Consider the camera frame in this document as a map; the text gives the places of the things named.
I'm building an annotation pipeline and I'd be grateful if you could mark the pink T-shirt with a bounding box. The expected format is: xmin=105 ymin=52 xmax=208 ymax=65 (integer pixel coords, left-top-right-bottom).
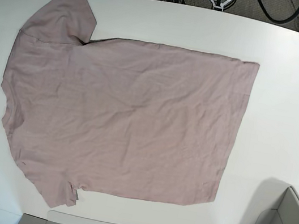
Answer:
xmin=1 ymin=0 xmax=260 ymax=208

